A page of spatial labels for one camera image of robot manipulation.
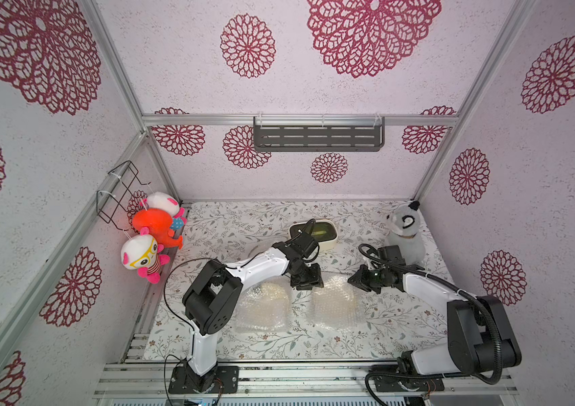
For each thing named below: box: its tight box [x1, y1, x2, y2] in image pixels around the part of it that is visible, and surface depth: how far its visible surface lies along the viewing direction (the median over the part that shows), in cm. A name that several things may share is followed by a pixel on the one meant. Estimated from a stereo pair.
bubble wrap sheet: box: [310, 272, 365, 331], surface depth 87 cm
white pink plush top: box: [140, 192, 188, 231], surface depth 97 cm
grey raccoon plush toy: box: [385, 200, 426, 266], surface depth 94 cm
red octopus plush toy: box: [131, 208, 184, 250], surface depth 92 cm
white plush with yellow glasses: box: [120, 226, 171, 285], surface depth 82 cm
